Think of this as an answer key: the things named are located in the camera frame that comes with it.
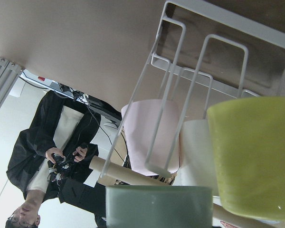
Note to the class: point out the yellow cup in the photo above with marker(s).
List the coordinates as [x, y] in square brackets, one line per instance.
[248, 141]

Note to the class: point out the cream white cup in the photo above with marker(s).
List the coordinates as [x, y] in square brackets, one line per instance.
[197, 161]

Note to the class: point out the green cup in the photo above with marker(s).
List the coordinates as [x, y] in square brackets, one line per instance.
[158, 207]

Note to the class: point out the wooden rack handle rod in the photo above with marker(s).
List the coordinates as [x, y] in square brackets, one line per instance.
[134, 178]

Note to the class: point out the pink cup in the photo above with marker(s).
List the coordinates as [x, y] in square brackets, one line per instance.
[139, 129]

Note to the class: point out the person in black jacket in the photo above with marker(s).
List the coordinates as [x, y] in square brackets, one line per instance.
[61, 128]

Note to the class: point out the aluminium frame post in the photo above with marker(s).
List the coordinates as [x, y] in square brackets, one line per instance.
[9, 73]

